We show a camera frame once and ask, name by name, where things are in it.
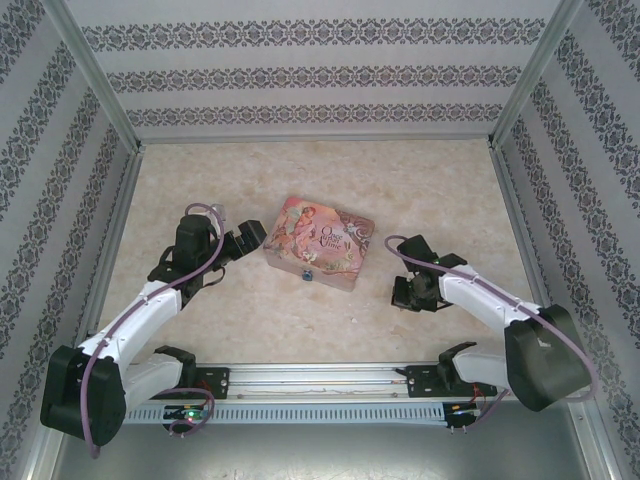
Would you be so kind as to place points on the pink fairy tin box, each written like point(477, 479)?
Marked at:
point(320, 240)

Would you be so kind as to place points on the small blue padlock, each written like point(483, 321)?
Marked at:
point(306, 275)

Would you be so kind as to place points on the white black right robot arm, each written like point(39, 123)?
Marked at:
point(475, 295)

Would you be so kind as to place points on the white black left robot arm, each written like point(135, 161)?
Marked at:
point(150, 305)

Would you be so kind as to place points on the small circuit board green light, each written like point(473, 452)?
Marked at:
point(187, 414)

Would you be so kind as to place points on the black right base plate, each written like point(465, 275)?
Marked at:
point(422, 382)

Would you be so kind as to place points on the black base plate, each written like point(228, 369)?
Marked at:
point(212, 382)
point(422, 382)

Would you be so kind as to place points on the aluminium frame bottom bar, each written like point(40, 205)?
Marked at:
point(315, 139)

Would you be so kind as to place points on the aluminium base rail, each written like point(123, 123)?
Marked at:
point(310, 382)

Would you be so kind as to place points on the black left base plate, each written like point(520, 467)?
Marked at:
point(212, 382)

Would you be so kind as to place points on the aluminium frame post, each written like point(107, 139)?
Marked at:
point(95, 80)
point(535, 75)

